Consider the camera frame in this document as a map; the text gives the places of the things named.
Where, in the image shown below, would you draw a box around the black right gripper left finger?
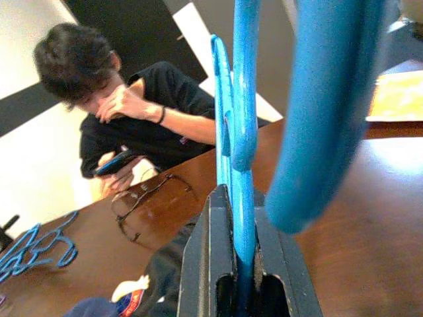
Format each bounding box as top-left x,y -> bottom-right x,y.
176,184 -> 239,317

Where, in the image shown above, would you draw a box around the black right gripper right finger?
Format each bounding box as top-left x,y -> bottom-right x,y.
252,190 -> 325,317

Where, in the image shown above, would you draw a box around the black printed t-shirt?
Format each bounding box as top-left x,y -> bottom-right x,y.
62,216 -> 208,317

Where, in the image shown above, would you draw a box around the black eyeglasses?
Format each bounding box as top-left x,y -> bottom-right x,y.
110,168 -> 200,244

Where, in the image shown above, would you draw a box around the black smartphone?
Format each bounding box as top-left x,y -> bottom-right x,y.
93,150 -> 140,176

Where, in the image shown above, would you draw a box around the seated person in black shirt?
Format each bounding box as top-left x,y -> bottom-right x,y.
32,22 -> 285,201

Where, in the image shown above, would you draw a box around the yellow packet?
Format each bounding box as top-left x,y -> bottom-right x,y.
365,70 -> 423,123

